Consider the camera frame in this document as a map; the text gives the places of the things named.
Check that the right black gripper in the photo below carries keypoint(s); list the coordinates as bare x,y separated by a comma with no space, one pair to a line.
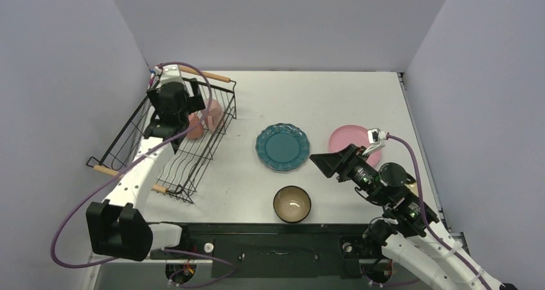
344,164

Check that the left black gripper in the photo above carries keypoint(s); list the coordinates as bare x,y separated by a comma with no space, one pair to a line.
195,103

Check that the pink plastic plate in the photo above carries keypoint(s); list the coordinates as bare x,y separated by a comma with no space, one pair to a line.
348,134

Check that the dark pink mug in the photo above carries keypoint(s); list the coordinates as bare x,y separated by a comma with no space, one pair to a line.
196,127

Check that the light pink mug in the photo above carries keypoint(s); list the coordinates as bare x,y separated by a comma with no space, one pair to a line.
212,114

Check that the cream and black small plate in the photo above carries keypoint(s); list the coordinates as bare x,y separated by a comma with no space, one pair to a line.
412,184

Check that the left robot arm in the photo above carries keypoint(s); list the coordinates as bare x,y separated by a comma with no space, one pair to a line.
116,225

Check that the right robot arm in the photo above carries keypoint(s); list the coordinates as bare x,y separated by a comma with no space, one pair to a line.
409,232

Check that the teal scalloped ceramic plate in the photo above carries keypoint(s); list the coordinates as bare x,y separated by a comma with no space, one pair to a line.
282,147

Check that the black bowl cream inside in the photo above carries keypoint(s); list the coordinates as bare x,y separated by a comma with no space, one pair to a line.
292,204

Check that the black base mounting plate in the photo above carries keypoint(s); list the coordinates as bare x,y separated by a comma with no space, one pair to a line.
282,250

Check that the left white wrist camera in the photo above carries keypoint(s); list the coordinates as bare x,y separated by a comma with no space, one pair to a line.
166,74

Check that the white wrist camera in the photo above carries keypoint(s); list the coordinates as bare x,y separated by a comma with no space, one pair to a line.
377,139
166,74

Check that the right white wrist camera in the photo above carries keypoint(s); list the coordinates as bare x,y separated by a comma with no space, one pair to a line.
377,139

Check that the black wire dish rack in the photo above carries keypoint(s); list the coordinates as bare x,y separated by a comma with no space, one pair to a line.
181,175

